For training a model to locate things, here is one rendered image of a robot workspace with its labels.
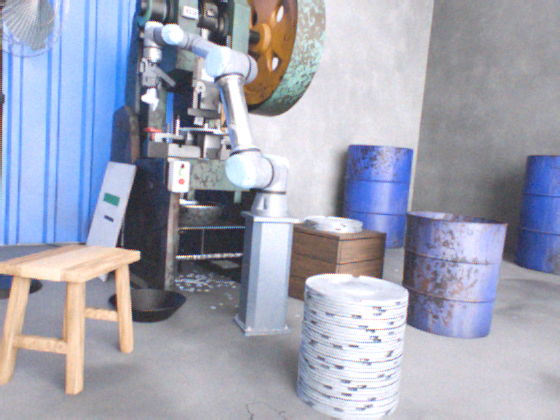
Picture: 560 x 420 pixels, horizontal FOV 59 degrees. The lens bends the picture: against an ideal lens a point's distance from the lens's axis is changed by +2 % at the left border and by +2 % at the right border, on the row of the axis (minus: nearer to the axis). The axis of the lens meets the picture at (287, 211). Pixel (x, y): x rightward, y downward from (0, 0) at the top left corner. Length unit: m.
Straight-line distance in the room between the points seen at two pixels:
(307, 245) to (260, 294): 0.55
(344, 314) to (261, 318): 0.66
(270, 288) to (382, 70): 3.70
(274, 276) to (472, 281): 0.81
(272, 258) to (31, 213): 2.05
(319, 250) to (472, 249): 0.67
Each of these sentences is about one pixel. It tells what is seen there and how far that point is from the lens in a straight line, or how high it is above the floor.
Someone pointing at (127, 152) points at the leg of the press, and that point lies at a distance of 2.76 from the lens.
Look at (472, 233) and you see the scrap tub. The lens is 2.10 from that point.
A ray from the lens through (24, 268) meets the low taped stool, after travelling 1.48.
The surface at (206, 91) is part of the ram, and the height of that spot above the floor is 0.98.
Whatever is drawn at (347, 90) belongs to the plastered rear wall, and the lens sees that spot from 4.90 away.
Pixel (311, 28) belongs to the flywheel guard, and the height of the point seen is 1.33.
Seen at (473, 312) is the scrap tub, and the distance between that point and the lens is 2.19.
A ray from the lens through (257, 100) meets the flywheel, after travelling 2.78.
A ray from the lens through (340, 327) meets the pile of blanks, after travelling 1.31.
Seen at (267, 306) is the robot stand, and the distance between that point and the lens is 1.91.
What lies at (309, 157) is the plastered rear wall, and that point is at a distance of 4.57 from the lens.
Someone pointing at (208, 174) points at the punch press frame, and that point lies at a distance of 2.40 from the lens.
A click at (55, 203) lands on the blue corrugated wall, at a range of 3.55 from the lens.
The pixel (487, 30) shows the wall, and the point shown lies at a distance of 5.50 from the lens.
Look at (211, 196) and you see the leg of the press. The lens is 2.93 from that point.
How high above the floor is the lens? 0.65
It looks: 5 degrees down
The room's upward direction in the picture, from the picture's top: 5 degrees clockwise
